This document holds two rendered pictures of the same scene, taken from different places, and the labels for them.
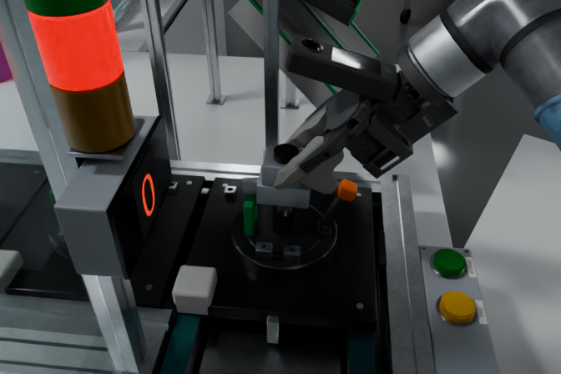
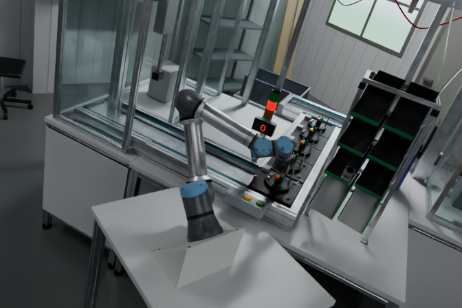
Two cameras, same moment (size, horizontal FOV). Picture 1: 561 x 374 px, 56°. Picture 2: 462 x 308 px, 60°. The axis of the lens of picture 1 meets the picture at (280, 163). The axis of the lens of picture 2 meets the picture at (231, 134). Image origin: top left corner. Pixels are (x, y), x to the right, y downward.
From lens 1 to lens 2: 2.02 m
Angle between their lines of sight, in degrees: 82
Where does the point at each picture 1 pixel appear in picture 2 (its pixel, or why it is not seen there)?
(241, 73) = (390, 238)
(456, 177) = not seen: outside the picture
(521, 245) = (271, 251)
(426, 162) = (319, 256)
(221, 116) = not seen: hidden behind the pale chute
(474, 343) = (238, 195)
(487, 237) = (277, 246)
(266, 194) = not seen: hidden behind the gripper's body
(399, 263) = (263, 197)
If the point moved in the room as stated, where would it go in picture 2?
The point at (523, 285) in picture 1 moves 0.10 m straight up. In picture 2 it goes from (256, 241) to (262, 225)
